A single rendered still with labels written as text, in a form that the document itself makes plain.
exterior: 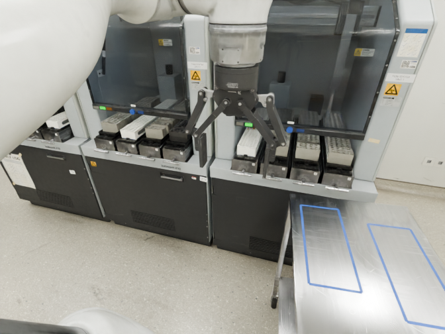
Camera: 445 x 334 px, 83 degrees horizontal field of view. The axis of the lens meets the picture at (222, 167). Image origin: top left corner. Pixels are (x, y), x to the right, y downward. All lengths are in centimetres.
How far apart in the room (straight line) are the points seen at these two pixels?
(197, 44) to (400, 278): 116
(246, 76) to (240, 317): 143
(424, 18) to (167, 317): 180
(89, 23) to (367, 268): 88
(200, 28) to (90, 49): 110
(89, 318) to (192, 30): 111
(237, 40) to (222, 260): 161
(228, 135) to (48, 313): 144
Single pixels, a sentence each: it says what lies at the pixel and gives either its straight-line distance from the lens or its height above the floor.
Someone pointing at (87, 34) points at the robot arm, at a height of 147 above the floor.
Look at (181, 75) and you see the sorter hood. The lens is 133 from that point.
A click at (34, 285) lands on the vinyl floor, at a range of 211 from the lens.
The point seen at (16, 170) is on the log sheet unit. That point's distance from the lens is 249.
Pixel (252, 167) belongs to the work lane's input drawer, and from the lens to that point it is 132.
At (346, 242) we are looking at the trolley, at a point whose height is 82.
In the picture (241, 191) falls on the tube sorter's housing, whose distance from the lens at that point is 142.
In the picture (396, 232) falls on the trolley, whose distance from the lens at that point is 109.
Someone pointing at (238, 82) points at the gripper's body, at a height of 138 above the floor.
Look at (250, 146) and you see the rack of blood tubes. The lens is 134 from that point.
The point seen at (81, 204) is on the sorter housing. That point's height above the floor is 20.
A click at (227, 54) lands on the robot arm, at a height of 142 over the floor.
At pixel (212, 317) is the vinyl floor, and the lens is 166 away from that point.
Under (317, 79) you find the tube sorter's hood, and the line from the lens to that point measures 121.
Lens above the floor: 149
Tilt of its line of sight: 33 degrees down
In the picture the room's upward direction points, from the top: straight up
